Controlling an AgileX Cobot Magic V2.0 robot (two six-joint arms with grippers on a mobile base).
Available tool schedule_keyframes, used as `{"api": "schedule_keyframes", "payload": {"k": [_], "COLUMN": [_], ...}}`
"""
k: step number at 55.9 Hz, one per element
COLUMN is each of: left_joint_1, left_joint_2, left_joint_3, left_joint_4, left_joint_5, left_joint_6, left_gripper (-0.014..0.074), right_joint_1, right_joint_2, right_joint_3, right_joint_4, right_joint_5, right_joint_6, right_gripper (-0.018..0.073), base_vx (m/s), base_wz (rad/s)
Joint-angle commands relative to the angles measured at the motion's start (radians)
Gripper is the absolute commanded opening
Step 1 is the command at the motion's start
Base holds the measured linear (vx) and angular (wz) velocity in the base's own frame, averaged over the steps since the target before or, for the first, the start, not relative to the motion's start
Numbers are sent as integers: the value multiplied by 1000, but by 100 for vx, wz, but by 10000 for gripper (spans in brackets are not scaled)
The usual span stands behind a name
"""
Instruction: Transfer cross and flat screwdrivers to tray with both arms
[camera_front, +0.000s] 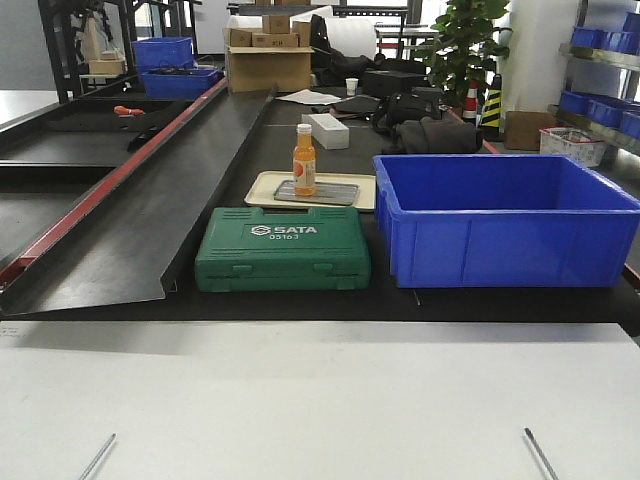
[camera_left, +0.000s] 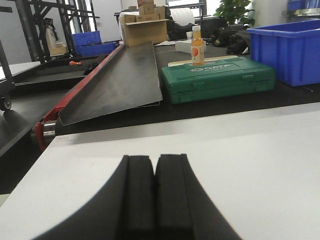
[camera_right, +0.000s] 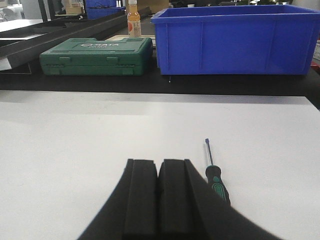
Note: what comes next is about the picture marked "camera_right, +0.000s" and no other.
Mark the orange juice bottle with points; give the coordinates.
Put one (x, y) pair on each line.
(133, 20)

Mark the distant blue crate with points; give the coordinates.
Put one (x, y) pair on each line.
(96, 9)

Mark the green Sata tool case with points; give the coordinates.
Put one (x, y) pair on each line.
(92, 57)

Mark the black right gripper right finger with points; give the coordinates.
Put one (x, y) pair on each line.
(190, 210)

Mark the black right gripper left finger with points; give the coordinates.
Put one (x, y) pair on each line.
(130, 212)

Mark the large blue plastic bin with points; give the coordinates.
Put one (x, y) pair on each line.
(236, 40)

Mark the green black screwdriver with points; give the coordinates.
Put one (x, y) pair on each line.
(213, 175)

